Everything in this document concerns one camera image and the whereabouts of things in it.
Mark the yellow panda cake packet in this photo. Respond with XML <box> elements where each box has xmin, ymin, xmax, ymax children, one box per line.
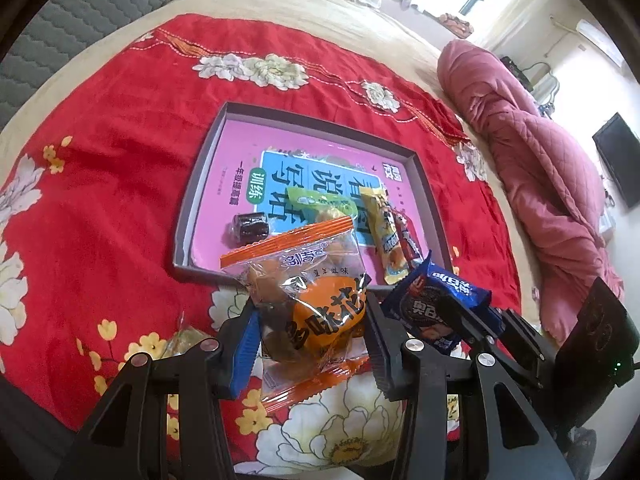
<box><xmin>359</xmin><ymin>185</ymin><xmax>409</xmax><ymax>286</ymax></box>

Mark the white air conditioner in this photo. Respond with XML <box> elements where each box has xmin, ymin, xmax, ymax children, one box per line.
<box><xmin>574</xmin><ymin>19</ymin><xmax>627</xmax><ymax>69</ymax></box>

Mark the orange snack packet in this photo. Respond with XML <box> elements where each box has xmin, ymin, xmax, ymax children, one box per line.
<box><xmin>219</xmin><ymin>215</ymin><xmax>374</xmax><ymax>414</ymax></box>

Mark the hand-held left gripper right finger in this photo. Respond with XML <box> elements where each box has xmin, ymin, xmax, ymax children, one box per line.
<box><xmin>366</xmin><ymin>304</ymin><xmax>577</xmax><ymax>480</ymax></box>

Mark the red wafer stick packet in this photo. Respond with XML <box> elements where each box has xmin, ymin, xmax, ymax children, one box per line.
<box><xmin>391</xmin><ymin>208</ymin><xmax>424</xmax><ymax>272</ymax></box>

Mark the small patterned cloth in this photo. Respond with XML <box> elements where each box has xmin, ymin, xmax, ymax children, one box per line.
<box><xmin>439</xmin><ymin>12</ymin><xmax>474</xmax><ymax>39</ymax></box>

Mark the dark brown candy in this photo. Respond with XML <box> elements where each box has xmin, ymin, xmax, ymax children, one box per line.
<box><xmin>228</xmin><ymin>212</ymin><xmax>272</xmax><ymax>242</ymax></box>

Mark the green candy packet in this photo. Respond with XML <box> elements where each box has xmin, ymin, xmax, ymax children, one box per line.
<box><xmin>285</xmin><ymin>185</ymin><xmax>356</xmax><ymax>227</ymax></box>

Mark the white metal chair frame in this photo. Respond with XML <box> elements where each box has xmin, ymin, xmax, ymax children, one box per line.
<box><xmin>524</xmin><ymin>61</ymin><xmax>559</xmax><ymax>112</ymax></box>

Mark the clear yellow cracker packet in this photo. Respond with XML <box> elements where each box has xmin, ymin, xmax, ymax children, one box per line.
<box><xmin>161</xmin><ymin>325</ymin><xmax>212</xmax><ymax>357</ymax></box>

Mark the black bag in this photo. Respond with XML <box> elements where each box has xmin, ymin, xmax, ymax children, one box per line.
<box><xmin>499</xmin><ymin>55</ymin><xmax>534</xmax><ymax>92</ymax></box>

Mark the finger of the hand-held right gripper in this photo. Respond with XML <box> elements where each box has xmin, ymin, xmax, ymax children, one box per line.
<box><xmin>499</xmin><ymin>308</ymin><xmax>557</xmax><ymax>392</ymax></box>
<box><xmin>440</xmin><ymin>296</ymin><xmax>504</xmax><ymax>349</ymax></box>

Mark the black television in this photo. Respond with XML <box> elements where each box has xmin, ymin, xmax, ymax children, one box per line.
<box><xmin>592</xmin><ymin>112</ymin><xmax>640</xmax><ymax>209</ymax></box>

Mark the pink quilted comforter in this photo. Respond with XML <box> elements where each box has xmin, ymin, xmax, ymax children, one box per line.
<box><xmin>437</xmin><ymin>38</ymin><xmax>627</xmax><ymax>347</ymax></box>

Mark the grey quilted headboard cover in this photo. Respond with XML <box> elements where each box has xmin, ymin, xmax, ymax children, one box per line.
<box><xmin>0</xmin><ymin>0</ymin><xmax>252</xmax><ymax>132</ymax></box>

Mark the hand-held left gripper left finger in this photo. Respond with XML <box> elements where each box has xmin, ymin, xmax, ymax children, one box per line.
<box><xmin>54</xmin><ymin>301</ymin><xmax>262</xmax><ymax>480</ymax></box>

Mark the grey shallow cardboard box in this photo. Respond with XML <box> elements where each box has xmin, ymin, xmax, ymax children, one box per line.
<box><xmin>172</xmin><ymin>101</ymin><xmax>454</xmax><ymax>294</ymax></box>

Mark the pink and blue book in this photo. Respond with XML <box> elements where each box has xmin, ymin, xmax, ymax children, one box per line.
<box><xmin>189</xmin><ymin>115</ymin><xmax>437</xmax><ymax>287</ymax></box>

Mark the blue cookie packet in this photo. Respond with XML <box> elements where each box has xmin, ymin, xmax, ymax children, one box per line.
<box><xmin>381</xmin><ymin>250</ymin><xmax>494</xmax><ymax>357</ymax></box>

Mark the red floral blanket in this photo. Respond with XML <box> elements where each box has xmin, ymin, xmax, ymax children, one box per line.
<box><xmin>0</xmin><ymin>12</ymin><xmax>527</xmax><ymax>477</ymax></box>

